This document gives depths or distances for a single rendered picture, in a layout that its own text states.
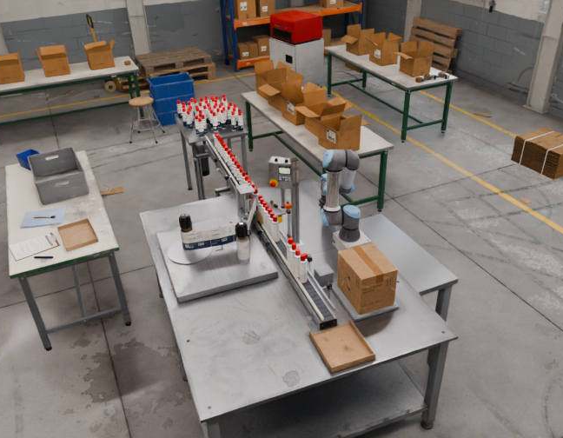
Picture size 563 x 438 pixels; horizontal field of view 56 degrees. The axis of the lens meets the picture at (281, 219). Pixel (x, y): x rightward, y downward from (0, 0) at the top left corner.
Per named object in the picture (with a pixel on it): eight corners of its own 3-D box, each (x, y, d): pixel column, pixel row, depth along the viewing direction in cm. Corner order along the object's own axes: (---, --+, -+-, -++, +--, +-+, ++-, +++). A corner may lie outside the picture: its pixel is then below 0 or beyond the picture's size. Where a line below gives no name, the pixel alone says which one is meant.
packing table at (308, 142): (244, 149, 718) (240, 93, 676) (298, 138, 745) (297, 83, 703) (322, 230, 547) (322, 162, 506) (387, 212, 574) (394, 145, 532)
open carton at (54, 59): (42, 79, 752) (35, 53, 732) (41, 71, 785) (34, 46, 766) (74, 75, 765) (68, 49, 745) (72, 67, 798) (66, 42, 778)
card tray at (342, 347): (309, 335, 308) (309, 330, 306) (349, 323, 315) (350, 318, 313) (331, 373, 284) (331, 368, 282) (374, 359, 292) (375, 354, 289)
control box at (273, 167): (273, 181, 372) (271, 155, 362) (296, 182, 368) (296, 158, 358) (268, 188, 363) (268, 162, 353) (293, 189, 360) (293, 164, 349)
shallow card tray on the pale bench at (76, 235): (57, 230, 416) (56, 227, 415) (89, 221, 426) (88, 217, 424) (66, 252, 391) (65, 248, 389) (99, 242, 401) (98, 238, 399)
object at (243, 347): (140, 215, 430) (139, 213, 429) (311, 179, 472) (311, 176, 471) (201, 423, 263) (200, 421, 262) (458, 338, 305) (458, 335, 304)
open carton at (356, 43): (339, 51, 823) (339, 26, 803) (366, 47, 843) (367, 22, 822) (352, 57, 796) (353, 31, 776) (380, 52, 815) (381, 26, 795)
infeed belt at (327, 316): (240, 197, 443) (239, 193, 441) (249, 195, 445) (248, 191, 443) (321, 328, 312) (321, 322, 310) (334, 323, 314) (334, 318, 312)
